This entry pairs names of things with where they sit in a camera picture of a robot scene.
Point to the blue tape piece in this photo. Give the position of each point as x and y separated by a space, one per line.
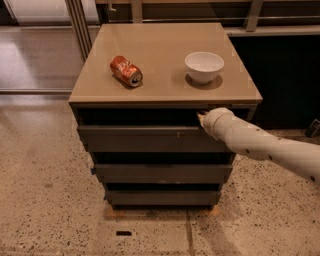
93 171

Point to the grey drawer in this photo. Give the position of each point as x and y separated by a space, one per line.
149 139
162 174
162 198

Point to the grey window ledge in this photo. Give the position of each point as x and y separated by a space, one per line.
302 30

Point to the foam gripper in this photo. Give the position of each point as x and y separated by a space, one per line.
211 124

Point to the black floor marker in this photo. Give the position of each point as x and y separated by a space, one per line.
123 233

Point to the grey bottom drawer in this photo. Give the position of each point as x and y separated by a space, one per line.
162 198

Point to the grey middle drawer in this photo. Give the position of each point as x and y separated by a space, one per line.
162 174

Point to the orange soda can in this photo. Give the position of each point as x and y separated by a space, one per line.
126 71

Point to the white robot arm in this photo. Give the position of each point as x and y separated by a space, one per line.
244 138

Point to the grey top drawer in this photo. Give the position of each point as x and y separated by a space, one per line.
149 139

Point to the grey drawer cabinet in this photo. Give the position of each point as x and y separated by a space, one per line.
167 96

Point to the white ceramic bowl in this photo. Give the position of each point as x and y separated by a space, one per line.
203 67

